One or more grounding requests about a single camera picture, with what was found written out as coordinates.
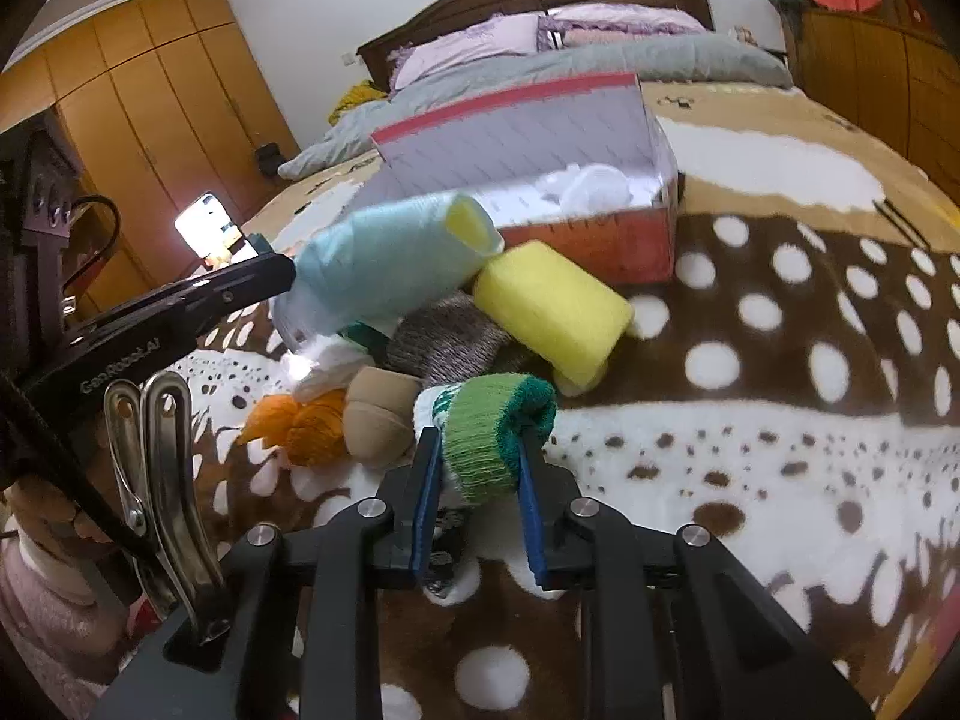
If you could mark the clear plastic bag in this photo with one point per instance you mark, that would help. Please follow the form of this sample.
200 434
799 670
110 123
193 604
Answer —
592 184

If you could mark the yellow sponge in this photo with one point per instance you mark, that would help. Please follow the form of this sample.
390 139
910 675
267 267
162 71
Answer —
547 307

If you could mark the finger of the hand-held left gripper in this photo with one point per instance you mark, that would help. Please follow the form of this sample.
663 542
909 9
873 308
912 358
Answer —
240 285

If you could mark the silver metal clip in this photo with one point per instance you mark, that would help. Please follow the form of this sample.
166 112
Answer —
161 465

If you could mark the wooden wardrobe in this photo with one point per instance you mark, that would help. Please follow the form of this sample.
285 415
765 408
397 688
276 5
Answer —
150 90

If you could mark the yellow knit cloth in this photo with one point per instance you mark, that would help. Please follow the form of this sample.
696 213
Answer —
360 97

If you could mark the light blue cloth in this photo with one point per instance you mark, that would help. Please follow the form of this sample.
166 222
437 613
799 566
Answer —
375 262

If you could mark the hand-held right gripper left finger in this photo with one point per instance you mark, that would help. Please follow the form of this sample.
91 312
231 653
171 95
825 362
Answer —
421 510

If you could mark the dark wooden headboard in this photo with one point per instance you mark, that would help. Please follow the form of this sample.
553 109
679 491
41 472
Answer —
465 7

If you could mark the purple ruffled pillow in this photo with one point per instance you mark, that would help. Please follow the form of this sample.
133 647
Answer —
622 19

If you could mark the smartphone with lit screen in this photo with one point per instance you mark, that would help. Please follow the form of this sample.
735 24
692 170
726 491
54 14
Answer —
202 225

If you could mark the small dark object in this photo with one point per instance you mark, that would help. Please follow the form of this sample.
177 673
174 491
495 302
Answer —
268 159

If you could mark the pink striped pillow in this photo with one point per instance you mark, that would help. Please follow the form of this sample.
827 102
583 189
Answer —
615 37

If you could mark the wooden dresser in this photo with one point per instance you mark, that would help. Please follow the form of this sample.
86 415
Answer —
862 67

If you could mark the small basket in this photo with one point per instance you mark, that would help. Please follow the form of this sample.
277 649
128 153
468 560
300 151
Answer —
744 35

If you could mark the white sock with green cuff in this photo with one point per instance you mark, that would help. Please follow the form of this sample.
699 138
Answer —
337 371
487 435

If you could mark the orange knit cloth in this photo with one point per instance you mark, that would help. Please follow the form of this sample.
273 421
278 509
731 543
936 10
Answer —
315 427

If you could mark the light purple pillow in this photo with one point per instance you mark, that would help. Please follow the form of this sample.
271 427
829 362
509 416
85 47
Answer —
465 45

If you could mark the red cardboard box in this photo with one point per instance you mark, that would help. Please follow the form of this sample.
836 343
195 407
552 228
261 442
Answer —
600 244

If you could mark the person's left hand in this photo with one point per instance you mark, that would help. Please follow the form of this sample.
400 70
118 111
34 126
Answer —
41 506

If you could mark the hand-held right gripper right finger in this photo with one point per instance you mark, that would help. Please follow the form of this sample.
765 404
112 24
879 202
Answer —
531 525

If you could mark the grey brown sock roll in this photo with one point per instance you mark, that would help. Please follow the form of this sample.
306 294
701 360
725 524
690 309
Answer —
442 345

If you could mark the person's left forearm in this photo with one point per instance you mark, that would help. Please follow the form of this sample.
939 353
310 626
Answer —
45 615

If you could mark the grey duvet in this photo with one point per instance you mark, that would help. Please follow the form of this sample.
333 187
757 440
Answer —
600 64

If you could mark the beige foam pad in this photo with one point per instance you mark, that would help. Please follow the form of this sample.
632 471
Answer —
379 412

